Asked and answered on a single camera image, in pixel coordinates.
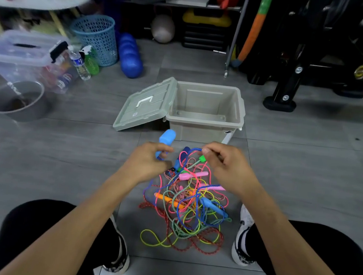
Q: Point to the light blue mesh basket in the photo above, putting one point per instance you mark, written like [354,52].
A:
[96,39]

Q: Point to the black dumbbell gold end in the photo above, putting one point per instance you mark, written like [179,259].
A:
[362,71]

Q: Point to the grey metal bowl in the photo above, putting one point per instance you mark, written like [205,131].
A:
[37,109]

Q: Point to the grey plastic storage box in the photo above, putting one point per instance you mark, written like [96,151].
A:
[198,132]

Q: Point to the person's left hand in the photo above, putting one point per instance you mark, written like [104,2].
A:
[145,166]

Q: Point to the person's leg black trousers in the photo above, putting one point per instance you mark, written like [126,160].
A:
[335,251]
[24,225]

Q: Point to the white shoe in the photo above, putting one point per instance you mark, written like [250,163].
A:
[240,243]
[121,262]

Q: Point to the green spray bottle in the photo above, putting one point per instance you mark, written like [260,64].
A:
[91,65]

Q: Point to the white right shoe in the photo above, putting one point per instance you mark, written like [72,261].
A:
[240,243]

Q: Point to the clear water bottle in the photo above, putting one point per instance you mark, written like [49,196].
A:
[82,70]

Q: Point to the white left shoe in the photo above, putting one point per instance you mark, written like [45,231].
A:
[121,262]

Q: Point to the person's right hand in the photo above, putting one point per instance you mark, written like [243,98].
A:
[233,171]

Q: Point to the beige exercise ball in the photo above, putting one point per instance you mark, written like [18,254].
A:
[162,29]

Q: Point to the person's left leg black trousers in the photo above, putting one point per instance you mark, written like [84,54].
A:
[24,225]

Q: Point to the grey-green box lid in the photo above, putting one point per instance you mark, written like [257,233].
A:
[142,111]

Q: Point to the orange and green foam stick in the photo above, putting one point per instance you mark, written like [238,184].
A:
[253,33]

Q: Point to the black dumbbell rack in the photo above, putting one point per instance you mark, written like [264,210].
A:
[291,79]

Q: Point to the person's right forearm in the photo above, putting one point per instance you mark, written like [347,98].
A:
[301,263]

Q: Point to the clear plastic lidded bin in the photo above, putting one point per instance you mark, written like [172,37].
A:
[17,61]

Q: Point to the person's left forearm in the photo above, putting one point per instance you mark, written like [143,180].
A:
[65,243]

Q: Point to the person's right leg black trousers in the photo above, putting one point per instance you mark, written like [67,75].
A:
[335,251]

